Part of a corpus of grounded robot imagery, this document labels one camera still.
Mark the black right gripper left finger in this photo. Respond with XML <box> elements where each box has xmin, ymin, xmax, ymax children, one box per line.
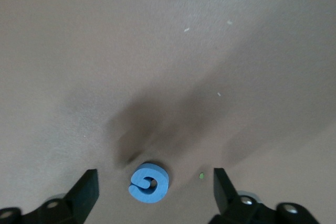
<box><xmin>0</xmin><ymin>168</ymin><xmax>100</xmax><ymax>224</ymax></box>

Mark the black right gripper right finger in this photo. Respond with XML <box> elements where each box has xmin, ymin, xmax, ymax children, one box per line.
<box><xmin>208</xmin><ymin>167</ymin><xmax>323</xmax><ymax>224</ymax></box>

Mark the blue letter G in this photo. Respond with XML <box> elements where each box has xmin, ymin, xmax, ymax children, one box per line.
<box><xmin>128</xmin><ymin>162</ymin><xmax>170</xmax><ymax>204</ymax></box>

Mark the brown table cover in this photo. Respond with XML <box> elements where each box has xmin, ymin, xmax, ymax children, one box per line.
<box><xmin>0</xmin><ymin>0</ymin><xmax>336</xmax><ymax>224</ymax></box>

